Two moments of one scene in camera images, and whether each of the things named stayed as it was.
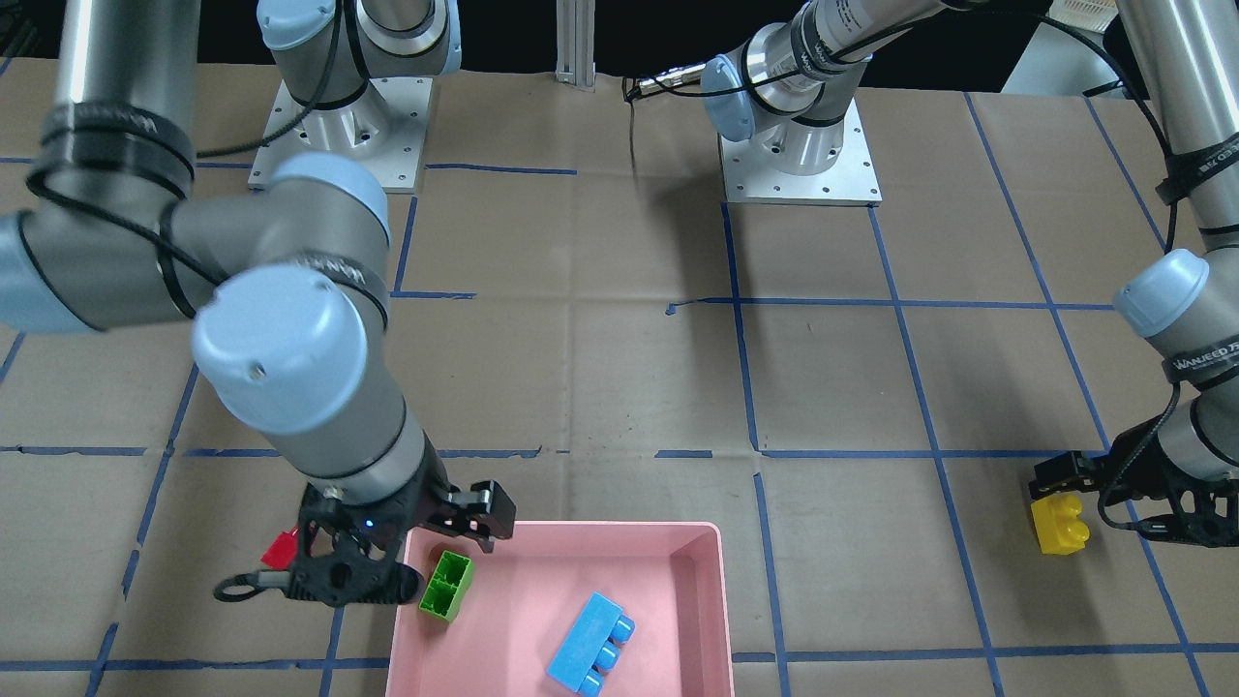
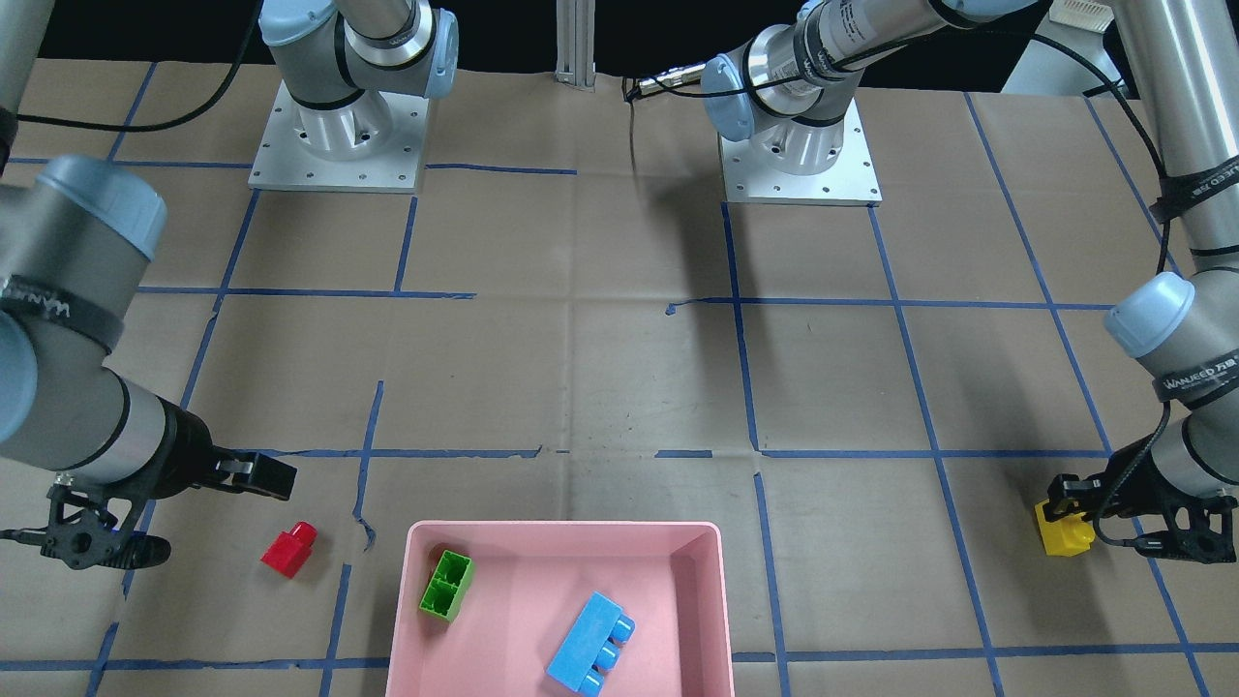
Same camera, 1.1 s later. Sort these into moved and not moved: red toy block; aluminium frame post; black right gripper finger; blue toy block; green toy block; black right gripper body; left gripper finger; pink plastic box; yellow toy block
Moved: black right gripper finger; black right gripper body; left gripper finger
Not moved: aluminium frame post; blue toy block; green toy block; yellow toy block; pink plastic box; red toy block
